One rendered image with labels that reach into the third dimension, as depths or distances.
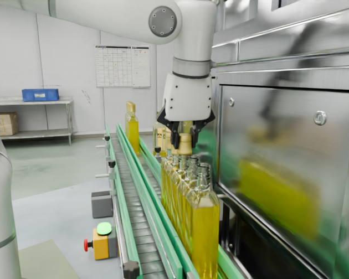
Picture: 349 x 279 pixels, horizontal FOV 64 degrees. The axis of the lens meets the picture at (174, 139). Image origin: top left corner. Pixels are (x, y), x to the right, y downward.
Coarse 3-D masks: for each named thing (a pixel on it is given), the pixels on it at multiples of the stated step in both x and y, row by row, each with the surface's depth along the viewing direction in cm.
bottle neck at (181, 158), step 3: (180, 156) 64; (183, 156) 63; (180, 159) 64; (183, 159) 63; (180, 162) 64; (183, 162) 63; (180, 165) 64; (183, 165) 64; (180, 168) 64; (183, 168) 64; (183, 171) 64
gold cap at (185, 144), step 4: (180, 136) 62; (184, 136) 62; (188, 136) 62; (180, 140) 62; (184, 140) 62; (188, 140) 62; (180, 144) 62; (184, 144) 62; (188, 144) 62; (180, 148) 63; (184, 148) 62; (188, 148) 63; (180, 152) 63; (184, 152) 62; (188, 152) 63
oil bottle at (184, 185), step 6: (180, 180) 61; (186, 180) 59; (192, 180) 58; (180, 186) 60; (186, 186) 58; (192, 186) 58; (180, 192) 59; (186, 192) 57; (180, 198) 60; (180, 204) 60; (180, 210) 60; (180, 216) 60; (180, 222) 61; (180, 228) 61; (180, 234) 61
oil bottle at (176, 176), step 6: (174, 174) 65; (180, 174) 63; (174, 180) 64; (174, 186) 64; (174, 192) 64; (174, 198) 64; (174, 204) 65; (174, 210) 65; (174, 216) 65; (174, 222) 66; (174, 228) 66
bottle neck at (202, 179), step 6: (198, 168) 52; (204, 168) 52; (210, 168) 53; (198, 174) 53; (204, 174) 52; (210, 174) 53; (198, 180) 53; (204, 180) 52; (198, 186) 53; (204, 186) 53
